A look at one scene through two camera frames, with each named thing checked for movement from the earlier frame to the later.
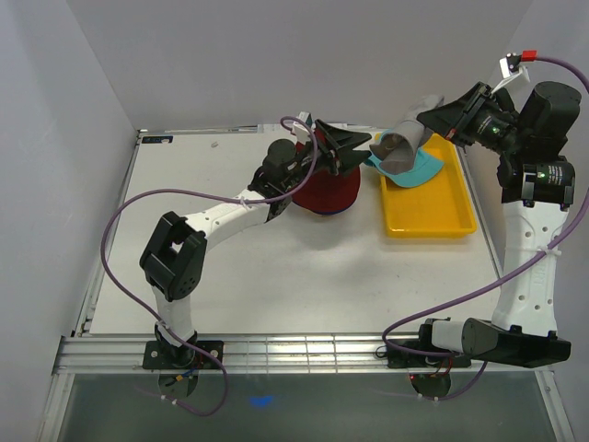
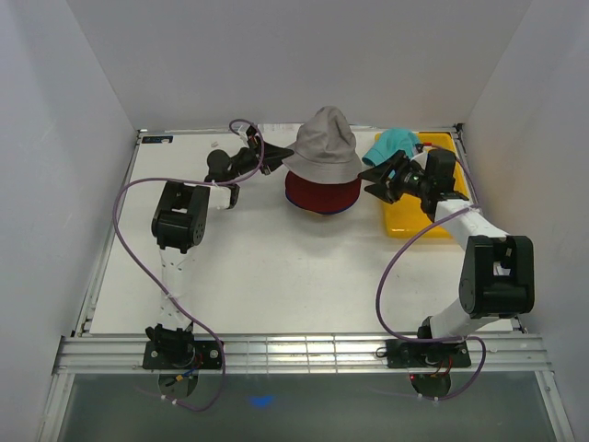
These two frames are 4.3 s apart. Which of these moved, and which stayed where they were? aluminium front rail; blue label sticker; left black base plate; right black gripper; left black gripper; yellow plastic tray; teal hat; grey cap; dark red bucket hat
Moved: left black gripper; teal hat; grey cap; right black gripper
Stayed: dark red bucket hat; aluminium front rail; blue label sticker; yellow plastic tray; left black base plate
